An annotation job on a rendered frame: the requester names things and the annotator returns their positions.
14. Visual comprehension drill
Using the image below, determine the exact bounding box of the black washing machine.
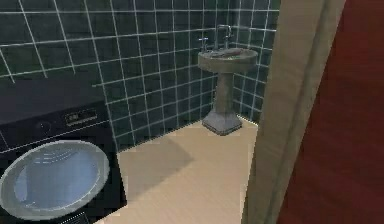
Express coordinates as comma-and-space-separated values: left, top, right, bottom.
0, 78, 128, 224

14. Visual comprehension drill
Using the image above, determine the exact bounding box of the grey sink tap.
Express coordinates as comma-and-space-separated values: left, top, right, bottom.
198, 23, 234, 53

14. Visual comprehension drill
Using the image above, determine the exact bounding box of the grey pedestal sink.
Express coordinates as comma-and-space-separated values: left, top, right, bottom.
197, 47, 259, 137

